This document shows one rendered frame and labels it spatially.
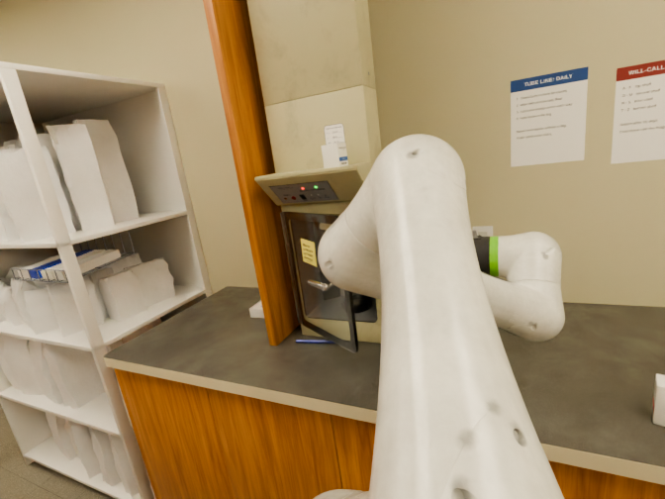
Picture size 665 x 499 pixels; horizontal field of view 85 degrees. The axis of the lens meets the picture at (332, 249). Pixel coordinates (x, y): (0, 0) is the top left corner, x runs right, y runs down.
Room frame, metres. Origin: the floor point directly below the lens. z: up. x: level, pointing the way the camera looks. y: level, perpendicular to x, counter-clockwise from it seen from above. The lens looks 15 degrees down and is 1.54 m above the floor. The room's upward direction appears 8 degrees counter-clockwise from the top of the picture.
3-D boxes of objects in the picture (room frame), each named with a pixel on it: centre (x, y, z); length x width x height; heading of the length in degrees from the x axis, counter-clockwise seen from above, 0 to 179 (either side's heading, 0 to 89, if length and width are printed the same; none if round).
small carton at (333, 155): (1.01, -0.04, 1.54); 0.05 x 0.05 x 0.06; 59
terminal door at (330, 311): (1.04, 0.06, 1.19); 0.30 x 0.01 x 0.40; 35
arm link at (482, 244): (0.80, -0.33, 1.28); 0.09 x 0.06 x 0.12; 153
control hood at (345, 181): (1.05, 0.03, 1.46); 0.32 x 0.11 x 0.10; 63
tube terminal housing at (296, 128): (1.21, -0.05, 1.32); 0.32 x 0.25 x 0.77; 63
